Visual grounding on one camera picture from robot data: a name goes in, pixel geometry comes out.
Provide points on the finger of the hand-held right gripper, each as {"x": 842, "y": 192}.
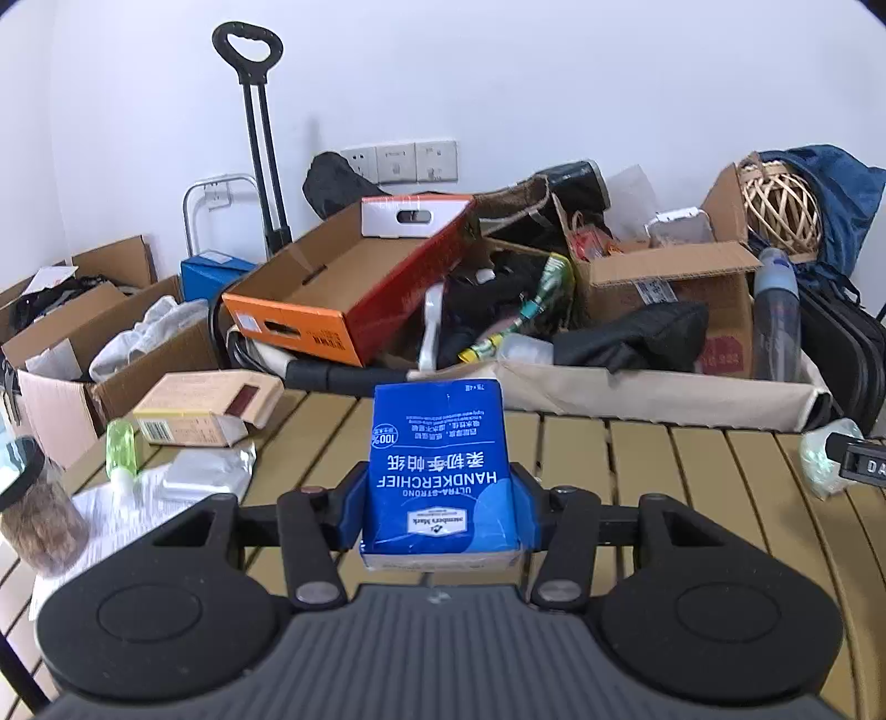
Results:
{"x": 844, "y": 440}

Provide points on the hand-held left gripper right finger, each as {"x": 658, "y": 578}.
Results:
{"x": 524, "y": 512}

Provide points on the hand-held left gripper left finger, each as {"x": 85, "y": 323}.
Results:
{"x": 349, "y": 509}

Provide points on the blue tissue pack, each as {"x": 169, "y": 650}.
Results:
{"x": 439, "y": 478}

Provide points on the black luggage bag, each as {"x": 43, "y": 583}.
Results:
{"x": 837, "y": 353}

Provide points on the grey water bottle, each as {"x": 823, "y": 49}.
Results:
{"x": 776, "y": 311}

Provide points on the silver foil pouch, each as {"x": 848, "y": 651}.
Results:
{"x": 207, "y": 471}

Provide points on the beige carton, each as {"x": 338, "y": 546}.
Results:
{"x": 201, "y": 405}

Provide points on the orange cardboard box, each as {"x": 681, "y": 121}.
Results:
{"x": 311, "y": 304}

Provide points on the black fabric pouch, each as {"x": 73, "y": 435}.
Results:
{"x": 637, "y": 336}

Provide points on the small green bottle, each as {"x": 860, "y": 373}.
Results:
{"x": 123, "y": 450}

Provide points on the white paper sheet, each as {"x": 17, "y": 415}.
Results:
{"x": 111, "y": 526}

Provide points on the dark blue bag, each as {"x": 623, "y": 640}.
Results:
{"x": 844, "y": 201}

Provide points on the wicker ball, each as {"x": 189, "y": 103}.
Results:
{"x": 782, "y": 208}

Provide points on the open brown cardboard box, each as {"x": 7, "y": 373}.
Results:
{"x": 664, "y": 277}

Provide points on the blue box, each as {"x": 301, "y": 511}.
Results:
{"x": 218, "y": 277}

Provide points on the foil tray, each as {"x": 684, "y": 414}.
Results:
{"x": 682, "y": 225}

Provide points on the white cloth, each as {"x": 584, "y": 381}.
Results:
{"x": 138, "y": 339}

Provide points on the red snack packets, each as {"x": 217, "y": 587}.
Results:
{"x": 595, "y": 244}

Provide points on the large cardboard box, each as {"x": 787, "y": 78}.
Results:
{"x": 62, "y": 408}

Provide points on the clear jar brown contents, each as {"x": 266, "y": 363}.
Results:
{"x": 41, "y": 519}

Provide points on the brown burlap bag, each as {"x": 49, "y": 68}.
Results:
{"x": 512, "y": 201}

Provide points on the clear plastic bag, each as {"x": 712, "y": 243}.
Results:
{"x": 633, "y": 197}

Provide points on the black cloth bag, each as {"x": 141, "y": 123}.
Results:
{"x": 336, "y": 183}

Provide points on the black cylinder roll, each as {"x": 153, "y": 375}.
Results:
{"x": 578, "y": 183}

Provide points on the small cardboard box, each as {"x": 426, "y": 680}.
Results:
{"x": 114, "y": 259}

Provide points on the dark clothes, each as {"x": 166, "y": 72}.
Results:
{"x": 62, "y": 294}

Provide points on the white metal frame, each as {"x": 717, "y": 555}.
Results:
{"x": 190, "y": 221}

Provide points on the white wall socket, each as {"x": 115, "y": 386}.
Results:
{"x": 436, "y": 160}
{"x": 396, "y": 161}
{"x": 358, "y": 163}

